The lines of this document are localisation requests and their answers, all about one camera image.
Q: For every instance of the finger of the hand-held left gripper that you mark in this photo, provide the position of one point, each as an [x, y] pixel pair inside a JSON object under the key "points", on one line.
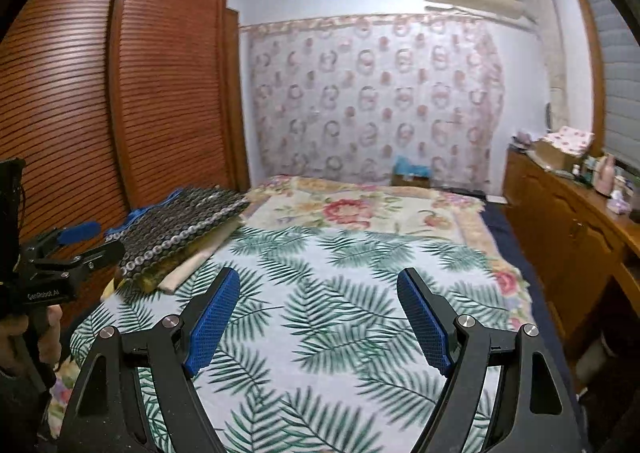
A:
{"points": [[77, 231], [105, 255]]}

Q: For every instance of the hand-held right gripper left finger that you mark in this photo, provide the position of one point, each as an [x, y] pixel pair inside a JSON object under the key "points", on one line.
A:
{"points": [[212, 323]]}

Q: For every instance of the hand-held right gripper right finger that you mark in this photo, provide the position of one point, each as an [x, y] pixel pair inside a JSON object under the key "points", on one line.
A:
{"points": [[425, 323]]}

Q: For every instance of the navy medallion print shirt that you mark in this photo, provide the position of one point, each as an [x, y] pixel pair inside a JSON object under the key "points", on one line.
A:
{"points": [[180, 228]]}

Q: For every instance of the person's left forearm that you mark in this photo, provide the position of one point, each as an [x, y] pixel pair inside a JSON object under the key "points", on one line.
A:
{"points": [[20, 413]]}

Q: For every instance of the person's left hand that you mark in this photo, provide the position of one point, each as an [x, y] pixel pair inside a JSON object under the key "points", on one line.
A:
{"points": [[12, 343]]}

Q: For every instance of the green gold folded pillow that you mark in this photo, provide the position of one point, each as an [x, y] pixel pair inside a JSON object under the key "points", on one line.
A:
{"points": [[150, 281]]}

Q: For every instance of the cream folded cloth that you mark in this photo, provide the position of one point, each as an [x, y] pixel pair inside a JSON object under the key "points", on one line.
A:
{"points": [[175, 279]]}

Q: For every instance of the palm leaf print sheet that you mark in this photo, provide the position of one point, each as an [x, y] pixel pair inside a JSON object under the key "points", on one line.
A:
{"points": [[325, 313]]}

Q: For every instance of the navy bed sheet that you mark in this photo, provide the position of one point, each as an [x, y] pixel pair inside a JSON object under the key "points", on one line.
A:
{"points": [[530, 273]]}

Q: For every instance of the floral blanket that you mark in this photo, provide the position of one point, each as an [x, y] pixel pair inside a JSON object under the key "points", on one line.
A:
{"points": [[360, 208]]}

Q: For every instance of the box with blue bag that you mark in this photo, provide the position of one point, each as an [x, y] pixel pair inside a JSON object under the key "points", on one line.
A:
{"points": [[410, 173]]}

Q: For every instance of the wooden cabinet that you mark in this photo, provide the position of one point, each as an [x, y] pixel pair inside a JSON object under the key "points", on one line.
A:
{"points": [[560, 223]]}

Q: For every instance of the brown louvered wooden wardrobe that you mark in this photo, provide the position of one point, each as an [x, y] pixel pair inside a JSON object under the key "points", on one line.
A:
{"points": [[165, 83]]}

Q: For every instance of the white waste bin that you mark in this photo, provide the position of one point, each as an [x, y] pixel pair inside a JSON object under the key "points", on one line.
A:
{"points": [[600, 358]]}

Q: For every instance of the purple cloth bundle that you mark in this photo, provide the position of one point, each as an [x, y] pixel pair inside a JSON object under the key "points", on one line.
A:
{"points": [[523, 138]]}

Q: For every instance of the tissue pack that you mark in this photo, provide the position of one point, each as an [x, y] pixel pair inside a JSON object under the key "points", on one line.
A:
{"points": [[619, 202]]}

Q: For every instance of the circle print sheer curtain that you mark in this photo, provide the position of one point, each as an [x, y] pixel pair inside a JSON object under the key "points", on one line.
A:
{"points": [[370, 98]]}

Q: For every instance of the pink thermos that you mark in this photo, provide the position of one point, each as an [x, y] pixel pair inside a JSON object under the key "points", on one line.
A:
{"points": [[605, 175]]}

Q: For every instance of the white floral cloth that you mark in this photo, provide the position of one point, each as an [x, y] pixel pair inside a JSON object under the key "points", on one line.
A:
{"points": [[570, 138]]}

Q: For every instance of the cream lace window curtain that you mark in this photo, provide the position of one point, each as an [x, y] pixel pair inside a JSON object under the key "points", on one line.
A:
{"points": [[547, 48]]}

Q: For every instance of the grey striped window blind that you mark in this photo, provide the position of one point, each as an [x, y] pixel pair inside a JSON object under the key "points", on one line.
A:
{"points": [[620, 83]]}

